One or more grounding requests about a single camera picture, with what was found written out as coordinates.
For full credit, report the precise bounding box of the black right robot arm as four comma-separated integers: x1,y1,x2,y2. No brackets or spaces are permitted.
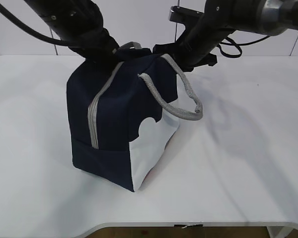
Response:
153,0,298,72

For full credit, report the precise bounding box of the white table leg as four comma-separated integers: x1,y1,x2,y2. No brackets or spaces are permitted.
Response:
267,226,293,238

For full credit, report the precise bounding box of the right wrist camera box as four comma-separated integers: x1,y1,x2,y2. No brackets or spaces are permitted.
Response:
168,6,204,25

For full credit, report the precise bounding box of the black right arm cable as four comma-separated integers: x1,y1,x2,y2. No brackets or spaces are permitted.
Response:
217,34,270,59

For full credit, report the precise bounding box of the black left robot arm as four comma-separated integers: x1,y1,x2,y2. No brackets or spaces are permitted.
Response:
26,0,119,68

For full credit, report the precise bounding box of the navy insulated lunch bag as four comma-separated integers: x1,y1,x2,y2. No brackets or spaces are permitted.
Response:
66,42,203,192

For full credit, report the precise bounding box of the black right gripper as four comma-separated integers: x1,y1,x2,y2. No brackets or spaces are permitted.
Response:
153,37,218,72

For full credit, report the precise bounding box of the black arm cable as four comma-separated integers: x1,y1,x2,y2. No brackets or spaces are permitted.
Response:
0,0,73,47
217,34,270,59

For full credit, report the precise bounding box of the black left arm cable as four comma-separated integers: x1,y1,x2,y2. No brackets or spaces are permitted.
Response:
0,0,73,47

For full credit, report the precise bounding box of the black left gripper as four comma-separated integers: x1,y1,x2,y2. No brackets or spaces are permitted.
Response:
69,28,120,68

